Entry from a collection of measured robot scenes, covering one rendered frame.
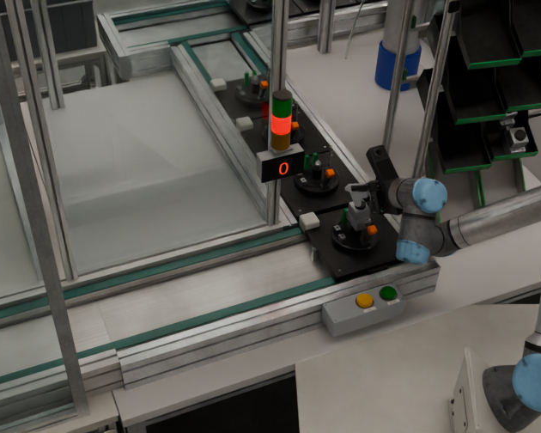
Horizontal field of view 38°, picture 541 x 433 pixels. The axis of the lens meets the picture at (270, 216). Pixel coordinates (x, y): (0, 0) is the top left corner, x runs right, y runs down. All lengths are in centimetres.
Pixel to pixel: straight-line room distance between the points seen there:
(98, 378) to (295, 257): 64
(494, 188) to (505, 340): 44
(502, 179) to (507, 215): 51
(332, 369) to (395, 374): 16
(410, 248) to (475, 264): 60
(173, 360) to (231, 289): 27
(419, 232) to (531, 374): 39
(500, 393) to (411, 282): 48
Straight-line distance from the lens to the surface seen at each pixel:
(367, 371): 205
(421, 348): 212
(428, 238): 181
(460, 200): 227
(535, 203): 183
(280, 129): 197
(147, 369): 197
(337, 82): 302
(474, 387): 181
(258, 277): 216
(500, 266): 238
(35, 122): 180
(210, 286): 213
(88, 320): 209
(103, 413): 199
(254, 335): 202
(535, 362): 166
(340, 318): 202
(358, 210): 212
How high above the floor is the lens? 250
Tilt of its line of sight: 43 degrees down
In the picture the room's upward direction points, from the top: 2 degrees clockwise
